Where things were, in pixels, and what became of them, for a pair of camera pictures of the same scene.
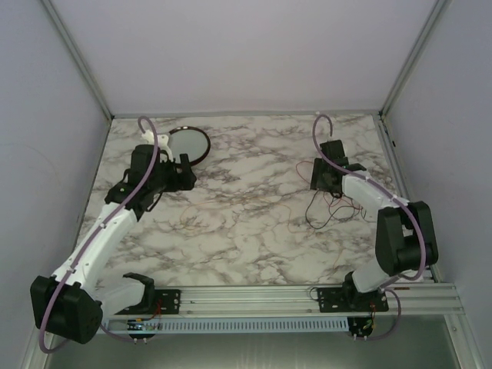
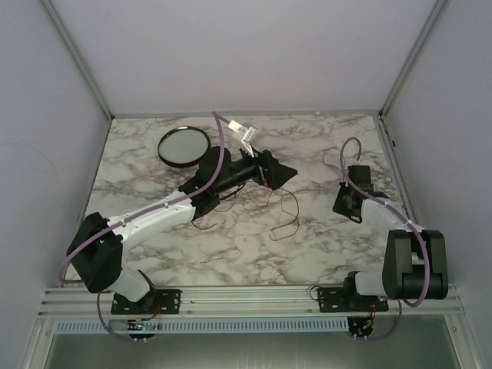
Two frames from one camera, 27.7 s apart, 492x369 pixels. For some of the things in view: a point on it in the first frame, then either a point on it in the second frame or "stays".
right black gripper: (317, 181) -> (337, 207)
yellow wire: (261, 200) -> (290, 213)
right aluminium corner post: (431, 22) stays
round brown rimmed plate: (188, 141) stays
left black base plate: (167, 301) stays
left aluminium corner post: (58, 21) stays
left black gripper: (181, 181) -> (277, 174)
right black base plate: (344, 299) stays
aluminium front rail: (433, 301) stays
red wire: (330, 207) -> (270, 197)
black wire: (338, 208) -> (271, 228)
